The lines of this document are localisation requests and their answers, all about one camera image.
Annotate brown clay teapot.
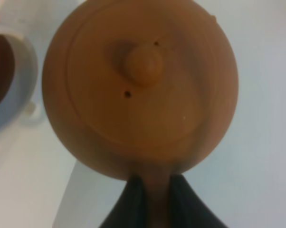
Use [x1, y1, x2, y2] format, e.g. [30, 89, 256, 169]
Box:
[42, 0, 238, 228]

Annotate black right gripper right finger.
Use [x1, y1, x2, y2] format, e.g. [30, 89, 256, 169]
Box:
[165, 175, 226, 228]

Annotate right white teacup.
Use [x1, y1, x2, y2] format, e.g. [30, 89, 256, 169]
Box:
[0, 23, 38, 131]

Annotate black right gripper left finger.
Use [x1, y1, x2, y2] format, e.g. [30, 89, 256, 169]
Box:
[100, 176, 147, 228]

